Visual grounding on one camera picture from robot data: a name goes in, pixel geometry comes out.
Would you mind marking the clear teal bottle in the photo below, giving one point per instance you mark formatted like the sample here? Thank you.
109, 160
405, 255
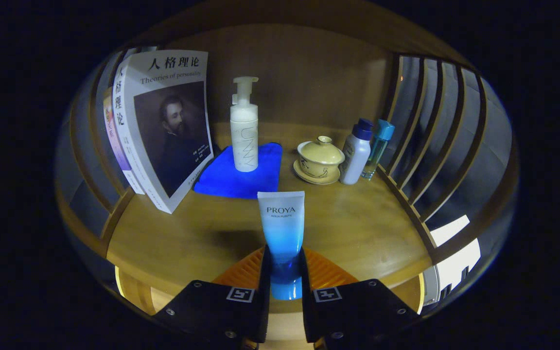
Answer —
379, 146

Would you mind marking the wooden cabinet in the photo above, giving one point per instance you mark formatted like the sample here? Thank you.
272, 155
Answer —
309, 73

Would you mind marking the yellow ceramic saucer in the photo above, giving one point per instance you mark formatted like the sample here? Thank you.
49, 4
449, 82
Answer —
316, 180

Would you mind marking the purple book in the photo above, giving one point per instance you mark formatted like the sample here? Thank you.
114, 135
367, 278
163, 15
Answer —
114, 141

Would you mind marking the white portrait book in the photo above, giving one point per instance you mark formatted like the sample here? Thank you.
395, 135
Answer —
173, 126

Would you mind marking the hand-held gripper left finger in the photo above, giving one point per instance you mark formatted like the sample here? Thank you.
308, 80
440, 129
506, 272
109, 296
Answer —
264, 296

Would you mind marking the yellow lidded teacup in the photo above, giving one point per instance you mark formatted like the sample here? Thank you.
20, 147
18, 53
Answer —
320, 155

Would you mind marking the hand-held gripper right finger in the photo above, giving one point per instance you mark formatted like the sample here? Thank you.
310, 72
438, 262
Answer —
306, 301

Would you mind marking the white pump bottle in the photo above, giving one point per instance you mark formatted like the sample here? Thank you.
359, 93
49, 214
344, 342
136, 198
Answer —
244, 141

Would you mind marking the blue folded cloth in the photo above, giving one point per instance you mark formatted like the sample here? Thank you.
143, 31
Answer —
231, 182

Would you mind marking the wooden countertop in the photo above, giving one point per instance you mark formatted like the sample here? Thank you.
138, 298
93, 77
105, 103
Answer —
358, 228

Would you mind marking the white bottle with blue cap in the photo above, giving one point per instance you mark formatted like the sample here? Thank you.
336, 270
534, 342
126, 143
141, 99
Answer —
355, 155

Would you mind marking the blue white cosmetic tube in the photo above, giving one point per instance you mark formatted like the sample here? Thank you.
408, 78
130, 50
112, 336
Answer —
282, 228

